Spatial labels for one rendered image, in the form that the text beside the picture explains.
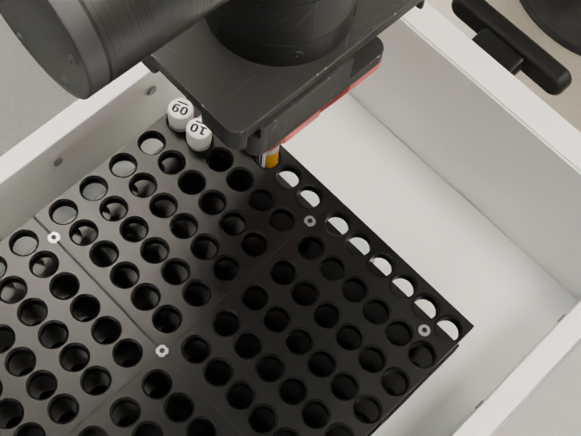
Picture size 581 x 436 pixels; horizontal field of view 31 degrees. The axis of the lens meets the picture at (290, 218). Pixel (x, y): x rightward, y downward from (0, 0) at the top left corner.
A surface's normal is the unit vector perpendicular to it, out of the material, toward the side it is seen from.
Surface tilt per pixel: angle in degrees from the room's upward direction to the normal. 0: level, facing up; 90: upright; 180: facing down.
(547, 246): 90
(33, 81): 0
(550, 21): 0
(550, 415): 0
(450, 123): 90
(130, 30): 73
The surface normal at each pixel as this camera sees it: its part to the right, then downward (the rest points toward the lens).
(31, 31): -0.74, 0.59
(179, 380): 0.09, -0.41
